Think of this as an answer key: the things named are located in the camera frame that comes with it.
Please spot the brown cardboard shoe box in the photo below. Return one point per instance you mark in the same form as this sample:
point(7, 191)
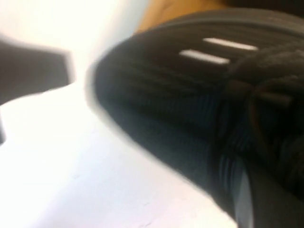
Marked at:
point(166, 14)

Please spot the black knit sneaker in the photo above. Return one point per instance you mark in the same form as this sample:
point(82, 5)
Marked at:
point(166, 107)

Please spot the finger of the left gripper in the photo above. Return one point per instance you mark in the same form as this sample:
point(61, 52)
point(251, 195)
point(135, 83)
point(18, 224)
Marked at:
point(31, 69)

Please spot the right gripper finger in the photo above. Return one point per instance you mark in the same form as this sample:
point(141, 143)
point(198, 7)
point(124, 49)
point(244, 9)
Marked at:
point(280, 209)

